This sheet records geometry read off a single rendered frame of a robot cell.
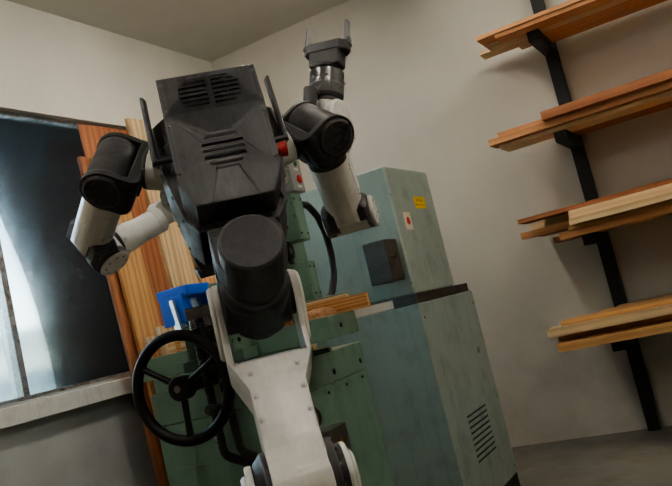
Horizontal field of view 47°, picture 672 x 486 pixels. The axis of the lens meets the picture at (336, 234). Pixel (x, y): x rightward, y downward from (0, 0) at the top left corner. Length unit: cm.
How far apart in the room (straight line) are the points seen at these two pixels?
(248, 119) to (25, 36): 268
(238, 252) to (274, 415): 30
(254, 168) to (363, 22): 333
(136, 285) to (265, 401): 248
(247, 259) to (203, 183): 23
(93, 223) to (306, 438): 71
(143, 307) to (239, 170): 241
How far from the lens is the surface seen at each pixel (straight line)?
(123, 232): 195
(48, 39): 422
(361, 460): 241
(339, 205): 180
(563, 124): 383
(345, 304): 216
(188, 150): 150
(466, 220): 437
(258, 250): 131
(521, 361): 435
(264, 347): 209
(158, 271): 404
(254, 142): 150
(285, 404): 142
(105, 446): 378
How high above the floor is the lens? 89
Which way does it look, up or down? 6 degrees up
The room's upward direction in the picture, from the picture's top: 13 degrees counter-clockwise
